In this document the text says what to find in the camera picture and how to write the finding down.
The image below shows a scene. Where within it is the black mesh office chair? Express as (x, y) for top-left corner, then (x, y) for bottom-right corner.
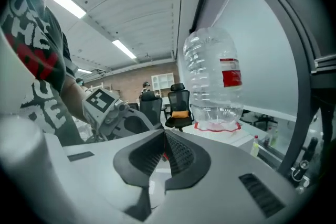
(139, 91), (164, 130)

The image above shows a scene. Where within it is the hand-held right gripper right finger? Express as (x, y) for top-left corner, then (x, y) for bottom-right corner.
(164, 130), (212, 191)

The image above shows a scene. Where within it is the white wall shelf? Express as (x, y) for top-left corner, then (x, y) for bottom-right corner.
(151, 72), (175, 91)

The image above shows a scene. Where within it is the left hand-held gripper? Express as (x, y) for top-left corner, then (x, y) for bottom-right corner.
(82, 88), (164, 142)

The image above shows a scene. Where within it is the orange seat cushion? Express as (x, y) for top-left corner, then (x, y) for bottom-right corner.
(170, 110), (190, 120)

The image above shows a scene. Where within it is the person's left forearm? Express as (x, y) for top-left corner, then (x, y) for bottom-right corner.
(61, 74), (91, 124)

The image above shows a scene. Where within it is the black cylindrical can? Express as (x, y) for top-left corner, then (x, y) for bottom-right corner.
(290, 159), (311, 182)

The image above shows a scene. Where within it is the yellow-green plastic bottle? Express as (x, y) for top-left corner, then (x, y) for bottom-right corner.
(250, 135), (261, 158)

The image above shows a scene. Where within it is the black office chair with headrest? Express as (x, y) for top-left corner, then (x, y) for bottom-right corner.
(164, 83), (194, 132)

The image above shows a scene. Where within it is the black metal frame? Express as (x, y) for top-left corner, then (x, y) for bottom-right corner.
(189, 0), (336, 178)

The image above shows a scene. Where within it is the person's printed grey T-shirt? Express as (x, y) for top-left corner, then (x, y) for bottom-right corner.
(0, 0), (85, 147)

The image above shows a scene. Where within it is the white partition panel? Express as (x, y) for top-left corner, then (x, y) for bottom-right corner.
(194, 0), (299, 118)

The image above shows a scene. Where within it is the clear plastic bottle cup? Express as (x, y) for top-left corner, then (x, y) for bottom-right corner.
(183, 27), (244, 131)

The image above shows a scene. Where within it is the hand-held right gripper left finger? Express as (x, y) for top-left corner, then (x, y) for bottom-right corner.
(113, 130), (166, 221)

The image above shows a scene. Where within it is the white side table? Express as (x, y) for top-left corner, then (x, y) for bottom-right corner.
(183, 122), (267, 153)

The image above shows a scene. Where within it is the red tape outline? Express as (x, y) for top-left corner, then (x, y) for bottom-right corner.
(194, 121), (242, 133)

